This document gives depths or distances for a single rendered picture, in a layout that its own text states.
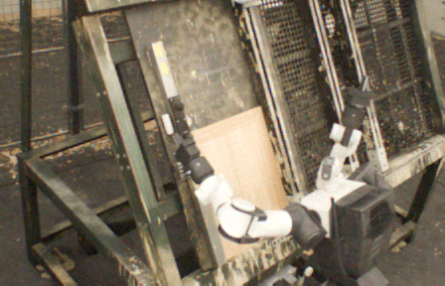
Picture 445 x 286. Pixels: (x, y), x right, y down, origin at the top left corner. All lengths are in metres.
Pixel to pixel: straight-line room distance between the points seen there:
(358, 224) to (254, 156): 0.70
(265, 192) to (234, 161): 0.23
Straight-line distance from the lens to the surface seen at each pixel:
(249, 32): 2.53
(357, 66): 3.04
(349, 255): 2.13
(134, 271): 2.52
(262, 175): 2.57
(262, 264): 2.54
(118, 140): 2.16
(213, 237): 2.37
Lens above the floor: 2.63
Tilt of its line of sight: 33 degrees down
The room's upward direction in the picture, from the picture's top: 8 degrees clockwise
